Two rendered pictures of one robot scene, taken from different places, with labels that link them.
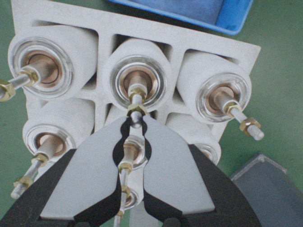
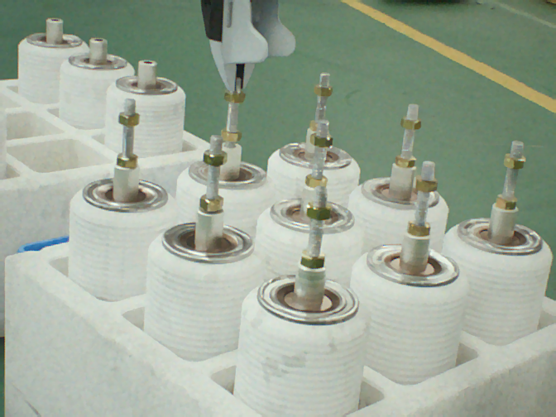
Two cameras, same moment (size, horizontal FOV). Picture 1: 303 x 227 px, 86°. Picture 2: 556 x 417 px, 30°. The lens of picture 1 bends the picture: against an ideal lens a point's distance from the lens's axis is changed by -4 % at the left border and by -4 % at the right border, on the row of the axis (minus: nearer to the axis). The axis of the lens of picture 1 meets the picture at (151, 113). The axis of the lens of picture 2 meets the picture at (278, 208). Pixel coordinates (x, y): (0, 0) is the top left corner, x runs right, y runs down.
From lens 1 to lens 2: 1.00 m
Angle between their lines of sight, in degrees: 84
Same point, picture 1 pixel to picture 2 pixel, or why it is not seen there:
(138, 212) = not seen: outside the picture
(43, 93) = (145, 205)
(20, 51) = (90, 191)
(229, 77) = (293, 146)
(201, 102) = (302, 162)
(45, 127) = (179, 227)
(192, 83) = (274, 167)
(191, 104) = (299, 170)
